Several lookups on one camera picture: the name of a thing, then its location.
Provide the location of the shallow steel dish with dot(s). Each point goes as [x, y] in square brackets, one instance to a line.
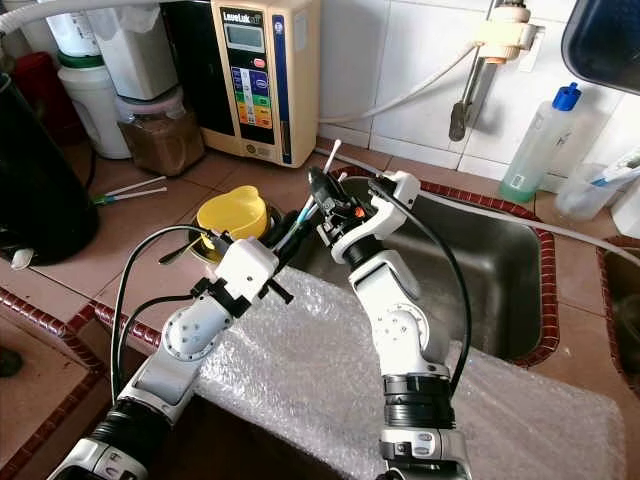
[277, 228]

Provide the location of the white stick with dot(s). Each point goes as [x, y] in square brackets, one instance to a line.
[333, 160]

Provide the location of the yellow plastic bowl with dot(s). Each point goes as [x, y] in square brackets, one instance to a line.
[230, 212]

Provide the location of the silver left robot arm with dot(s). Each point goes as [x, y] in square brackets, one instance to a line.
[185, 335]

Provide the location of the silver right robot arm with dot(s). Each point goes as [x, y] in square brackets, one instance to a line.
[405, 330]

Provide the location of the cream water ionizer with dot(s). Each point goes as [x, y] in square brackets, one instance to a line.
[260, 80]

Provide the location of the white straw green tip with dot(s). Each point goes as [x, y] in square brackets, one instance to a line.
[132, 195]
[138, 184]

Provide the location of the clear jar brown powder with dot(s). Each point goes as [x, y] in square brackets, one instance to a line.
[160, 140]

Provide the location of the large steel sink basin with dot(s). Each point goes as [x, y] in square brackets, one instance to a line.
[490, 280]

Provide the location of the clear bubble wrap sheet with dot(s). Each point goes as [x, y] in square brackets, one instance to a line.
[310, 400]

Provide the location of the clear bottle green dish soap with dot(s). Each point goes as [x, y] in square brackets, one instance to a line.
[540, 155]

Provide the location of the white plastic container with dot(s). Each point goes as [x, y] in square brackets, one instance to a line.
[140, 55]

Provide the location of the white jar green lid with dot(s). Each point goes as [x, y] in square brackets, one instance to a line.
[95, 110]

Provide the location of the cream tap filter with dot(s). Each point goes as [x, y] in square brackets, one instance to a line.
[505, 38]

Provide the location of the black electric kettle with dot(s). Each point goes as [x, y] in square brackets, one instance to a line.
[45, 180]

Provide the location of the clear plastic cup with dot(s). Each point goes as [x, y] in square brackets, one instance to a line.
[585, 198]

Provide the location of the dark red canister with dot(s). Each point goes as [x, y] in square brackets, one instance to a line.
[55, 90]

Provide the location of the white blue toothbrush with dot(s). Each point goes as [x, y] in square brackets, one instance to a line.
[618, 170]

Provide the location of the white printed bottle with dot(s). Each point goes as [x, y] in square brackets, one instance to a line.
[78, 25]

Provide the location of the dark green cucumber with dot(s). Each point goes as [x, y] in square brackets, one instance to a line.
[10, 362]

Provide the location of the small steel sink basin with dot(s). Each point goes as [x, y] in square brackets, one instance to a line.
[625, 310]

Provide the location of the dark round-cornered panel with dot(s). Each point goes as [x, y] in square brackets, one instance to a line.
[605, 40]

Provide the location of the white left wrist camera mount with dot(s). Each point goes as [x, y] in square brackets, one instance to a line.
[248, 268]

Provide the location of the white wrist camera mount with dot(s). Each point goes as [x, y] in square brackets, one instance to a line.
[248, 268]
[390, 205]

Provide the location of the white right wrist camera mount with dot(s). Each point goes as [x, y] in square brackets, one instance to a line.
[390, 205]

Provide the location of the steel wall tap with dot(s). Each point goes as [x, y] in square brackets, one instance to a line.
[475, 85]

